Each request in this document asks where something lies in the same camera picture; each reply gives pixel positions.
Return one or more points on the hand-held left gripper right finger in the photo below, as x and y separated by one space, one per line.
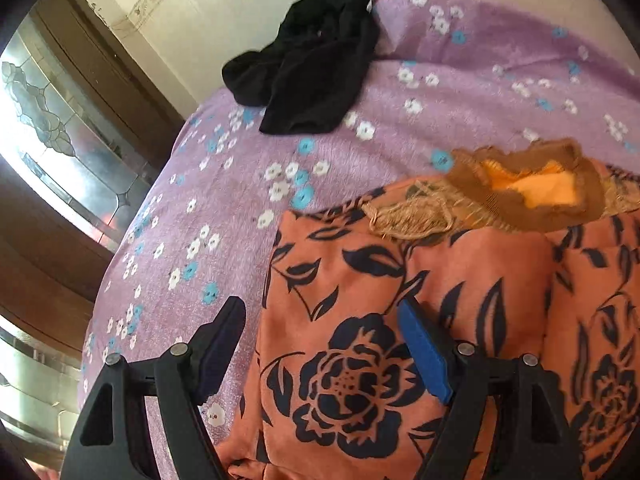
425 352

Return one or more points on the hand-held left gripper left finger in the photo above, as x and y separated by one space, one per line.
220 352

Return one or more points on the orange black floral garment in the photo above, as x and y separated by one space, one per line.
350 280

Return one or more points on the purple floral blanket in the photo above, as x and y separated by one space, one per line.
225 210

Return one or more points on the wooden door with patterned glass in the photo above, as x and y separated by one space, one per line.
50 110

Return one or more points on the black cloth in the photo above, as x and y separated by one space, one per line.
310 70

